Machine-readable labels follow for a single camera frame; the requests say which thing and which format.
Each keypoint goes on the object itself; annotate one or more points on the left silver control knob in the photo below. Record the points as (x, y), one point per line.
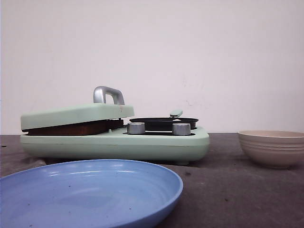
(135, 128)

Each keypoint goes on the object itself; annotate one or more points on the black round frying pan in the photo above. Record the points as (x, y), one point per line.
(165, 123)

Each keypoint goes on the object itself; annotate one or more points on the white bread slice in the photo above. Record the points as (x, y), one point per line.
(77, 129)

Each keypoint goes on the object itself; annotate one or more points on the silver control knob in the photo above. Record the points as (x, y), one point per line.
(181, 129)
(135, 128)

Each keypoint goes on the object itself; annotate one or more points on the mint green breakfast maker base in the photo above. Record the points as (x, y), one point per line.
(118, 144)

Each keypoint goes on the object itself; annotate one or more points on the beige ribbed ceramic bowl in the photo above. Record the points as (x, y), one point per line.
(273, 149)

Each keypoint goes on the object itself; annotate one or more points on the blue plastic plate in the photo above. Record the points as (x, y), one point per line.
(89, 194)

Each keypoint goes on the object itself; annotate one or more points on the right silver control knob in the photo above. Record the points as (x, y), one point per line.
(181, 129)

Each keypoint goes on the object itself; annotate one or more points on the breakfast maker hinged lid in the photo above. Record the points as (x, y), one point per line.
(108, 103)

